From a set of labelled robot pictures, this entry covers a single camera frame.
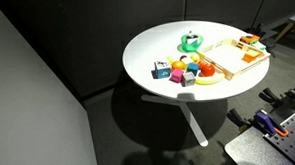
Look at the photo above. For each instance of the grey base plate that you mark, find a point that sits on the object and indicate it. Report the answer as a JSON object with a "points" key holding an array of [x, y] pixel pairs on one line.
{"points": [[250, 151]]}

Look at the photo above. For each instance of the green cube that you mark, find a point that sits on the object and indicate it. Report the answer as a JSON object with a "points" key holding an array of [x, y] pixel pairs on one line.
{"points": [[259, 46]]}

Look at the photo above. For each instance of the green saucer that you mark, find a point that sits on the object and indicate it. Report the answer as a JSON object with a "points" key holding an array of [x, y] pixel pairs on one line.
{"points": [[180, 49]]}

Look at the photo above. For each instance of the dark blue cube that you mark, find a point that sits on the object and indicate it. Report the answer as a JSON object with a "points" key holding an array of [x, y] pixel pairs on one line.
{"points": [[193, 68]]}

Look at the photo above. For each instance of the small orange red fruit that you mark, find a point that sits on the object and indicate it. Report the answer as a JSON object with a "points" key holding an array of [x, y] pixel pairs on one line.
{"points": [[202, 64]]}

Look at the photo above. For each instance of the orange ball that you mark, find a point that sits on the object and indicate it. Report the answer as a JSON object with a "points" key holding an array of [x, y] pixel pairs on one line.
{"points": [[178, 65]]}

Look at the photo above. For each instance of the yellow banana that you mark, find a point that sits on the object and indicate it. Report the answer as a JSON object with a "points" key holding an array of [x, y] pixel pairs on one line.
{"points": [[209, 80]]}

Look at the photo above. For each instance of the green cup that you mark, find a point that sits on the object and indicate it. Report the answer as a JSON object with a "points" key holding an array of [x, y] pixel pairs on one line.
{"points": [[186, 45]]}

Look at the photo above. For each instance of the black clamp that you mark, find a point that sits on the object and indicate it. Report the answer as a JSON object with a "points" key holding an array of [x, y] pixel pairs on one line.
{"points": [[269, 95], [237, 117]]}

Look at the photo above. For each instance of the black white block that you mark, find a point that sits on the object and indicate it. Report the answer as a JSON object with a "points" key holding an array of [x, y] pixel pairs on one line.
{"points": [[193, 38]]}

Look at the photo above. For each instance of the blue white picture cube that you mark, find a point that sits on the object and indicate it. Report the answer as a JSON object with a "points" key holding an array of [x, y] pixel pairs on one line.
{"points": [[162, 70]]}

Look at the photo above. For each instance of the yellow lemon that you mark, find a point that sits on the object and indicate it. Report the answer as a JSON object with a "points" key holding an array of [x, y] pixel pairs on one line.
{"points": [[195, 58]]}

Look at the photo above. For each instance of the orange cube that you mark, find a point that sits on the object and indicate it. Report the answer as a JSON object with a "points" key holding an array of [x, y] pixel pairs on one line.
{"points": [[249, 58]]}

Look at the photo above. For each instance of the black pegboard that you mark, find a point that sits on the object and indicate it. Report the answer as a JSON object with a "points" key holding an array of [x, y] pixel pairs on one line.
{"points": [[290, 136]]}

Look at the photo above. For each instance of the small yellow fruit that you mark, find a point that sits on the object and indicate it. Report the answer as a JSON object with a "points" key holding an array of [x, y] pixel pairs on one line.
{"points": [[170, 60]]}

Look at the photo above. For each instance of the grey cube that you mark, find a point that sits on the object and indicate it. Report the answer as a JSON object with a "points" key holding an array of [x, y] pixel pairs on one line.
{"points": [[188, 79]]}

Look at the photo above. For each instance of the wooden tray box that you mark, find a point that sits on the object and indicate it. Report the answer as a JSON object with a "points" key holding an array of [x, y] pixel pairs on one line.
{"points": [[232, 70]]}

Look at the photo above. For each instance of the white table leg base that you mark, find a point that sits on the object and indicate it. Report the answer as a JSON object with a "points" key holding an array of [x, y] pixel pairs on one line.
{"points": [[192, 120]]}

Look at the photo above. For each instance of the dark red crescent toy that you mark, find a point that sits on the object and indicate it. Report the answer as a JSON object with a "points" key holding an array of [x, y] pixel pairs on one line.
{"points": [[183, 57]]}

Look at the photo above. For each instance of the pink cube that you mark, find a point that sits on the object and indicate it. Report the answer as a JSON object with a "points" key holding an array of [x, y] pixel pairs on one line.
{"points": [[176, 76]]}

